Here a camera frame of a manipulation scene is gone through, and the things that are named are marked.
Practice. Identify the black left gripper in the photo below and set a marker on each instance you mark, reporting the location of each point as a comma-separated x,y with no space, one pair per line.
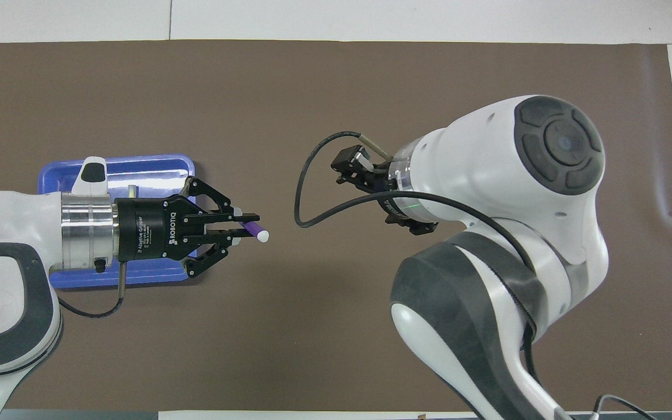
149,230

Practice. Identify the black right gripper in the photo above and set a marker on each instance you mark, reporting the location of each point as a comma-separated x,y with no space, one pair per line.
387,201

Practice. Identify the purple pen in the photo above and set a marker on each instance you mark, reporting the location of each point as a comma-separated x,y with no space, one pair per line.
254,228

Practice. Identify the yellow pen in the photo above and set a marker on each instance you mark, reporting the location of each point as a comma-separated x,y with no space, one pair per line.
132,191

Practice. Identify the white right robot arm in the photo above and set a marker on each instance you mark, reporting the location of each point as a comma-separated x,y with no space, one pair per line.
487,175

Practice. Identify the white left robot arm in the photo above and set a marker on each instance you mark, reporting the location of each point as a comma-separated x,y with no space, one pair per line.
3,221

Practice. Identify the blue plastic tray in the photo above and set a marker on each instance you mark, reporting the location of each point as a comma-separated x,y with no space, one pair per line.
149,166

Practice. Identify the brown table mat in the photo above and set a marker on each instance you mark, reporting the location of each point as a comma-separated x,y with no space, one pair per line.
254,350

